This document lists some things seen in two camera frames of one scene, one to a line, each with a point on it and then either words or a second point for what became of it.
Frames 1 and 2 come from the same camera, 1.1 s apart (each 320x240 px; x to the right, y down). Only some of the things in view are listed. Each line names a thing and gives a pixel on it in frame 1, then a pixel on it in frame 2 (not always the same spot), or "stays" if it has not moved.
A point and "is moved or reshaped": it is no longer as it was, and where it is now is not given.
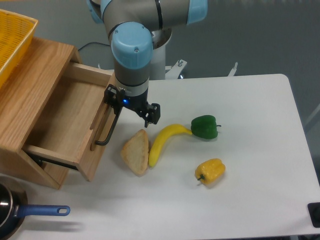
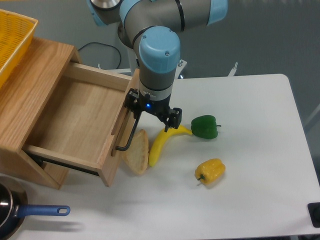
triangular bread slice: x=135 y=152 stays
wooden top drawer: x=76 y=125 is moved or reshaped
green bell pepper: x=205 y=127 stays
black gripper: x=139 y=104 → x=160 y=108
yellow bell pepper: x=209 y=171 stays
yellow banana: x=167 y=132 stays
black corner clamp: x=314 y=211 stays
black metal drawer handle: x=104 y=142 → x=131 y=136
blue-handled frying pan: x=14 y=207 stays
